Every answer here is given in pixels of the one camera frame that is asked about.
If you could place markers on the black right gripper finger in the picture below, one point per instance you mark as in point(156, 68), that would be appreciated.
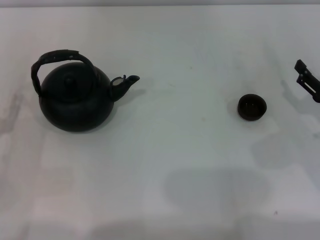
point(303, 80)

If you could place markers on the small dark brown teacup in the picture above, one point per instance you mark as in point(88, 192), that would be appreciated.
point(251, 108)

